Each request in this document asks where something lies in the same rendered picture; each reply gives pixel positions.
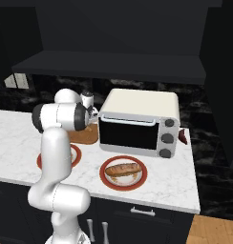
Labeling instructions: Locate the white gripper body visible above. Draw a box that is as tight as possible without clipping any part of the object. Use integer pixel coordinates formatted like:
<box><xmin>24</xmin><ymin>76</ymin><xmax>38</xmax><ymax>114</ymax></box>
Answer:
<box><xmin>88</xmin><ymin>106</ymin><xmax>100</xmax><ymax>126</ymax></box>

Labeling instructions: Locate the wooden cutting board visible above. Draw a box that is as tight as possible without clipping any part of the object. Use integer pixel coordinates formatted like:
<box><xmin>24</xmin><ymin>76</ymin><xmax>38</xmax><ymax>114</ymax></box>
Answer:
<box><xmin>67</xmin><ymin>123</ymin><xmax>100</xmax><ymax>146</ymax></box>

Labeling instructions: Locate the black base cabinet door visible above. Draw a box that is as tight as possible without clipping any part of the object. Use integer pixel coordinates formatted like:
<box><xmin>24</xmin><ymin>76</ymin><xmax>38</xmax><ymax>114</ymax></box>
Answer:
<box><xmin>77</xmin><ymin>195</ymin><xmax>99</xmax><ymax>244</ymax></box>
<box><xmin>97</xmin><ymin>198</ymin><xmax>185</xmax><ymax>244</ymax></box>

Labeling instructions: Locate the black tall cabinet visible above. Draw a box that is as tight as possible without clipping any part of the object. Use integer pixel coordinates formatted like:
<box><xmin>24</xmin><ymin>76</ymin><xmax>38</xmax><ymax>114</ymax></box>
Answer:
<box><xmin>199</xmin><ymin>0</ymin><xmax>233</xmax><ymax>170</ymax></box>

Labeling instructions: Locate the toaster oven glass door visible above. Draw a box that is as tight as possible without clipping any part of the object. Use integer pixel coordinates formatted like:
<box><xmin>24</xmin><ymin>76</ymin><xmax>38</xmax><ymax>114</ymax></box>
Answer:
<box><xmin>98</xmin><ymin>115</ymin><xmax>160</xmax><ymax>153</ymax></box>

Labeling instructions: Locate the red rimmed plate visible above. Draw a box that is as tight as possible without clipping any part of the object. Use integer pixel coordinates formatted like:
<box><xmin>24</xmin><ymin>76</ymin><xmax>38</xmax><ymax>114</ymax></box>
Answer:
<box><xmin>98</xmin><ymin>154</ymin><xmax>149</xmax><ymax>192</ymax></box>
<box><xmin>36</xmin><ymin>143</ymin><xmax>83</xmax><ymax>172</ymax></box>

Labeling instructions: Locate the cream toaster oven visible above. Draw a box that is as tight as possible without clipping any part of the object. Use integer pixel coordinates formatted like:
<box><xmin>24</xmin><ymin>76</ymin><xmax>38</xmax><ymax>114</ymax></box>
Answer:
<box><xmin>97</xmin><ymin>88</ymin><xmax>181</xmax><ymax>159</ymax></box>

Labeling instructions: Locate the brown baguette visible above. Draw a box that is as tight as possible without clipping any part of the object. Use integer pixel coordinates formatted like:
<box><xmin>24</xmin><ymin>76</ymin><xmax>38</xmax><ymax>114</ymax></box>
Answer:
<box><xmin>104</xmin><ymin>162</ymin><xmax>143</xmax><ymax>178</ymax></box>

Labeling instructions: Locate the grey toaster oven knob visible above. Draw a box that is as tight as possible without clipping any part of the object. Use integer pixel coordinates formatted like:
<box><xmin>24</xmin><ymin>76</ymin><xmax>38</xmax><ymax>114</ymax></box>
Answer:
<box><xmin>159</xmin><ymin>148</ymin><xmax>173</xmax><ymax>159</ymax></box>
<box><xmin>164</xmin><ymin>118</ymin><xmax>176</xmax><ymax>128</ymax></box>
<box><xmin>161</xmin><ymin>132</ymin><xmax>175</xmax><ymax>144</ymax></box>

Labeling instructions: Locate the dark red round object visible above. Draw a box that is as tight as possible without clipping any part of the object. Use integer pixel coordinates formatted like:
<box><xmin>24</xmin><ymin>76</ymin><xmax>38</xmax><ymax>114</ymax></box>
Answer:
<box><xmin>178</xmin><ymin>127</ymin><xmax>189</xmax><ymax>146</ymax></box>

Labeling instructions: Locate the black drawer front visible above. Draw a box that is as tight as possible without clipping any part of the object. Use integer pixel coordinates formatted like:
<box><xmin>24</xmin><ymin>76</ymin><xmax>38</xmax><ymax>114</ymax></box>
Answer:
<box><xmin>112</xmin><ymin>199</ymin><xmax>178</xmax><ymax>225</ymax></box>

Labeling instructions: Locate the silver toaster oven handle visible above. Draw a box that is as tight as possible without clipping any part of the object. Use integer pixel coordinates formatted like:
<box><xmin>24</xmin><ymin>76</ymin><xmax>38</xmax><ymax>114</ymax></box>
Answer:
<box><xmin>100</xmin><ymin>114</ymin><xmax>157</xmax><ymax>127</ymax></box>

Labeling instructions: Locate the black wall cabinet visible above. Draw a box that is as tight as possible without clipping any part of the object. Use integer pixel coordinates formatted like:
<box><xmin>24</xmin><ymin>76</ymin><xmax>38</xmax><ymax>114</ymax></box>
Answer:
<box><xmin>11</xmin><ymin>0</ymin><xmax>223</xmax><ymax>86</ymax></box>

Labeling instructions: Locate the white wall outlet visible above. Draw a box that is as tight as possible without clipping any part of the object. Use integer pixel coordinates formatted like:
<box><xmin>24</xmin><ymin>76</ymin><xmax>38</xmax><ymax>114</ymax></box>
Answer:
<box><xmin>3</xmin><ymin>72</ymin><xmax>30</xmax><ymax>91</ymax></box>

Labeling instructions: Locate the silver drawer handle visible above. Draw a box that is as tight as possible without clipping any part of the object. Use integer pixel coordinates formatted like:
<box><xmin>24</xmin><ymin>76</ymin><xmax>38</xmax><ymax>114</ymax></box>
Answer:
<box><xmin>130</xmin><ymin>206</ymin><xmax>157</xmax><ymax>218</ymax></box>

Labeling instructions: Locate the silver cabinet door handle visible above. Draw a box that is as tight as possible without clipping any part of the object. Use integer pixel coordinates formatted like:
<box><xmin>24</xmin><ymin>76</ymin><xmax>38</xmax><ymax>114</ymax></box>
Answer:
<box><xmin>100</xmin><ymin>221</ymin><xmax>110</xmax><ymax>244</ymax></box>
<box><xmin>86</xmin><ymin>217</ymin><xmax>96</xmax><ymax>243</ymax></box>

